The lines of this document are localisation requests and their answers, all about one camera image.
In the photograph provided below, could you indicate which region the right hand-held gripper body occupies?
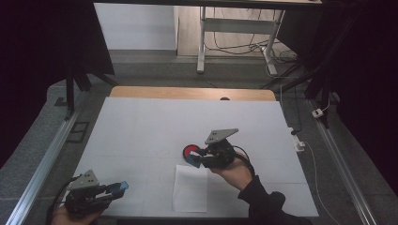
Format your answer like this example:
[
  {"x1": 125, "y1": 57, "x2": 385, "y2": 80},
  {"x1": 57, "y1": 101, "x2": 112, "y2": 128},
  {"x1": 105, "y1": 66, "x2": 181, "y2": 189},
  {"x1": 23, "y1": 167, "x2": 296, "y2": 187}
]
[{"x1": 201, "y1": 127, "x2": 239, "y2": 170}]

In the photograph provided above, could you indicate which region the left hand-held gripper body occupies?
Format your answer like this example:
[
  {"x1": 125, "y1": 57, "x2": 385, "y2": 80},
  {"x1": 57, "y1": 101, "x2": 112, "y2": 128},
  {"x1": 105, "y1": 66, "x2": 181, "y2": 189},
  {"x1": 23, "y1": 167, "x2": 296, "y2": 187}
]
[{"x1": 64, "y1": 169, "x2": 109, "y2": 219}]

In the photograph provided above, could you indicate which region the blue stamp cap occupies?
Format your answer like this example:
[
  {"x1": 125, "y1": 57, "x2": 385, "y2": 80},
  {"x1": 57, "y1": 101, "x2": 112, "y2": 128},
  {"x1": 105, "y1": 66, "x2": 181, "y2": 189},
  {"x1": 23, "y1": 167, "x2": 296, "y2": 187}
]
[{"x1": 107, "y1": 180, "x2": 130, "y2": 196}]

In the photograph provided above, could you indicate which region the round red ink pad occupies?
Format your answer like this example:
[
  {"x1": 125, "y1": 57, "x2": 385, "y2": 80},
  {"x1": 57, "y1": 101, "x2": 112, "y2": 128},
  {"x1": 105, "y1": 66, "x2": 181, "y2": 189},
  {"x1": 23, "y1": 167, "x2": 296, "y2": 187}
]
[{"x1": 182, "y1": 143, "x2": 201, "y2": 161}]

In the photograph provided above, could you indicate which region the person's right hand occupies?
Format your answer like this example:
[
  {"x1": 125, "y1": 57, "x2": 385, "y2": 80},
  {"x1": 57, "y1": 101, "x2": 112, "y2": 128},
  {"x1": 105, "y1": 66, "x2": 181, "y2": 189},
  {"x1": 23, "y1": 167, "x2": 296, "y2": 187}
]
[{"x1": 207, "y1": 152, "x2": 254, "y2": 192}]

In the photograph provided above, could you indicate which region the person's left hand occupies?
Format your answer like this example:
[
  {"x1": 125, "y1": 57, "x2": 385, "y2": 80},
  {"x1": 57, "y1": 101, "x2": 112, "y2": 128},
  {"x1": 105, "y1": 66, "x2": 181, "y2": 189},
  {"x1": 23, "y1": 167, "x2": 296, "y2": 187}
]
[{"x1": 51, "y1": 204, "x2": 106, "y2": 225}]

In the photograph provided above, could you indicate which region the white paper sheet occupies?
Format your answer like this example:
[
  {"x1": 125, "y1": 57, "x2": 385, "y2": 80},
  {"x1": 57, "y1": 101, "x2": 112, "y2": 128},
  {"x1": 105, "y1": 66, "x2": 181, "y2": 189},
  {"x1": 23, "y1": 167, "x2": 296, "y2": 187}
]
[{"x1": 172, "y1": 164, "x2": 208, "y2": 214}]

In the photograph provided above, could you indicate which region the white table cover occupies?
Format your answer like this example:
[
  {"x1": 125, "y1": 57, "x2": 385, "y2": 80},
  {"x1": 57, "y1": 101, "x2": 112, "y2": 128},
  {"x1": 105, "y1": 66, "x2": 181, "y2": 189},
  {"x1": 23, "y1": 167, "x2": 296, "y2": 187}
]
[{"x1": 64, "y1": 97, "x2": 319, "y2": 218}]

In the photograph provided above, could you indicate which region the black metal stand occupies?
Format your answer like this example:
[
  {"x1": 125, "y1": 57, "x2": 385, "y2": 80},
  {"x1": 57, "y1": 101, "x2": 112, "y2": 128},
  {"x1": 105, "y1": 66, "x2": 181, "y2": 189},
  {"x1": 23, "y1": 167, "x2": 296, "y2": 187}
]
[
  {"x1": 262, "y1": 8, "x2": 362, "y2": 129},
  {"x1": 63, "y1": 65, "x2": 119, "y2": 122}
]

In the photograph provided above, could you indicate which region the black curtain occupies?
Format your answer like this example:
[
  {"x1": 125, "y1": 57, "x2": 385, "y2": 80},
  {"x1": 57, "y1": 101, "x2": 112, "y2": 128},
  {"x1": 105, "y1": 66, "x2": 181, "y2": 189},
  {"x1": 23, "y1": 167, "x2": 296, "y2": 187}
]
[
  {"x1": 276, "y1": 0, "x2": 398, "y2": 196},
  {"x1": 0, "y1": 0, "x2": 115, "y2": 171}
]

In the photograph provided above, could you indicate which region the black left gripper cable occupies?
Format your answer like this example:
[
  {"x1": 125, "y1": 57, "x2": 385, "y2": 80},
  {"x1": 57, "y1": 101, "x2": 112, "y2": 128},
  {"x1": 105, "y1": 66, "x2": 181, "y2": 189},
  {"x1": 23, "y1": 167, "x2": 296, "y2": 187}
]
[{"x1": 46, "y1": 175, "x2": 82, "y2": 225}]

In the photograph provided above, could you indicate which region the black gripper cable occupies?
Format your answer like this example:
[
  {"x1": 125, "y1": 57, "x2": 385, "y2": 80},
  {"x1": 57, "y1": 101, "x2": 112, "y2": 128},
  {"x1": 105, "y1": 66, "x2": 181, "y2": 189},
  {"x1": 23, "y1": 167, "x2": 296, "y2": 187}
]
[
  {"x1": 232, "y1": 144, "x2": 256, "y2": 176},
  {"x1": 46, "y1": 175, "x2": 82, "y2": 225}
]

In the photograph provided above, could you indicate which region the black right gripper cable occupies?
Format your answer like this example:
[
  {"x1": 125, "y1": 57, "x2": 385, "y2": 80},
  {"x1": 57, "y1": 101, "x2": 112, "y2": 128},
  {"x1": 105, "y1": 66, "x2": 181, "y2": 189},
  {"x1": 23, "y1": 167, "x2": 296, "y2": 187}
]
[{"x1": 232, "y1": 144, "x2": 256, "y2": 176}]

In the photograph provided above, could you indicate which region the aluminium rail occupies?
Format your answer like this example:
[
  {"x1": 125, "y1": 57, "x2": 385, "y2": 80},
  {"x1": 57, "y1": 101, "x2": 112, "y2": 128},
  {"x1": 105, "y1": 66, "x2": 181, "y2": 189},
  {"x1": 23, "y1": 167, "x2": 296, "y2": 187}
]
[
  {"x1": 6, "y1": 102, "x2": 88, "y2": 225},
  {"x1": 308, "y1": 98, "x2": 379, "y2": 225}
]

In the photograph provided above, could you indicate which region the black rectangular floor frame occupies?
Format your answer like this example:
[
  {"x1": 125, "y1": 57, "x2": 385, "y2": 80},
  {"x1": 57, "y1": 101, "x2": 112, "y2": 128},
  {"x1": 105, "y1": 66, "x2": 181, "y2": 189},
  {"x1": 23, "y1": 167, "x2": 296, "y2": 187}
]
[{"x1": 67, "y1": 121, "x2": 91, "y2": 144}]

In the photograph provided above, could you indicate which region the thin white cable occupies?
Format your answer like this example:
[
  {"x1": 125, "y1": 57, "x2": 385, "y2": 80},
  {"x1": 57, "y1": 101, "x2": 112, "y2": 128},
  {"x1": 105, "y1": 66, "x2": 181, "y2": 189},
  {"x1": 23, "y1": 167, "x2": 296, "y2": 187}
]
[{"x1": 301, "y1": 141, "x2": 343, "y2": 225}]

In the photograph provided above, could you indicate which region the tangle of floor cables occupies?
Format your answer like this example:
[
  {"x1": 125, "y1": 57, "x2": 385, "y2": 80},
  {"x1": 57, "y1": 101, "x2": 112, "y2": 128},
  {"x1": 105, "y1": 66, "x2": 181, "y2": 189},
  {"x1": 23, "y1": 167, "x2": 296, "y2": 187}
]
[{"x1": 205, "y1": 7, "x2": 299, "y2": 65}]

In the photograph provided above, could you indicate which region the white metal desk frame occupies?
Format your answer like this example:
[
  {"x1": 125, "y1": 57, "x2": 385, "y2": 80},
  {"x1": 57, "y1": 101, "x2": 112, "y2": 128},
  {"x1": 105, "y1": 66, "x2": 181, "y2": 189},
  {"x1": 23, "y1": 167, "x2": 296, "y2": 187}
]
[{"x1": 196, "y1": 6, "x2": 286, "y2": 76}]

